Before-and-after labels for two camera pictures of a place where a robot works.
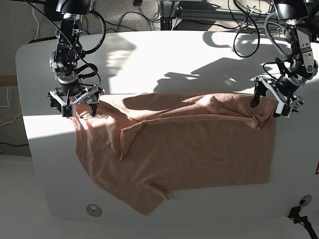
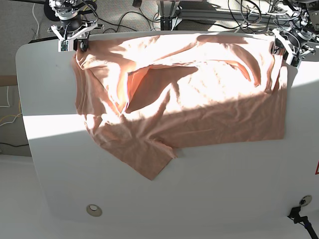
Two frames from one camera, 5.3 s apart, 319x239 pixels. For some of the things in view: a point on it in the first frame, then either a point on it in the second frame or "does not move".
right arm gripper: (286, 104) -> (294, 54)
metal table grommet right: (305, 200) does not move
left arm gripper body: (69, 109) -> (66, 44)
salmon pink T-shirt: (147, 147) -> (143, 96)
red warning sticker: (316, 172) does not move
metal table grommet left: (93, 210) does not move
